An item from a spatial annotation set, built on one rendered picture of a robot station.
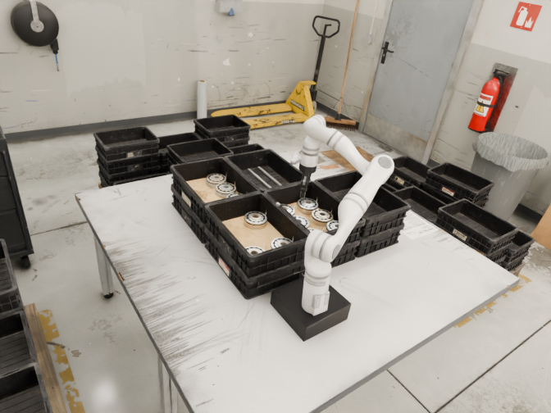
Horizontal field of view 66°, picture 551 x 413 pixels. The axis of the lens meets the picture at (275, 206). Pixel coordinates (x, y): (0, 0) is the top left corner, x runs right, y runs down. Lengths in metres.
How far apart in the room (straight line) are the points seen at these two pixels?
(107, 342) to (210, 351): 1.09
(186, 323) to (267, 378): 0.37
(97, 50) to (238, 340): 3.69
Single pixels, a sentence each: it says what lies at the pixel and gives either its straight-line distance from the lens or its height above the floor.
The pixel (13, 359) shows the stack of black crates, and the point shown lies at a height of 0.38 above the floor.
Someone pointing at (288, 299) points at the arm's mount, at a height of 0.77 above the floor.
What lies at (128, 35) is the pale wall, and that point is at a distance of 4.81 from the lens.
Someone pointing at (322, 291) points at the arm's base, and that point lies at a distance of 1.54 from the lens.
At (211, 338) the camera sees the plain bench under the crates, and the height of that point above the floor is 0.70.
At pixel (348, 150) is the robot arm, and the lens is 1.68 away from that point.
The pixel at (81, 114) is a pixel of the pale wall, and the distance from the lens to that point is 4.89.
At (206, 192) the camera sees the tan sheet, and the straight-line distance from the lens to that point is 2.13.
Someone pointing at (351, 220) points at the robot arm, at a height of 1.14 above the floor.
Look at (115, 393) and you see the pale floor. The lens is 2.36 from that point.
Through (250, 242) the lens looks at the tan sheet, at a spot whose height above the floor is 0.83.
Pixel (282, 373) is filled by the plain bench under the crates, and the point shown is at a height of 0.70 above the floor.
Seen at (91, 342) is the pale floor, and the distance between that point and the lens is 2.58.
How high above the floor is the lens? 1.92
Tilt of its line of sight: 32 degrees down
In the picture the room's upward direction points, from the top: 7 degrees clockwise
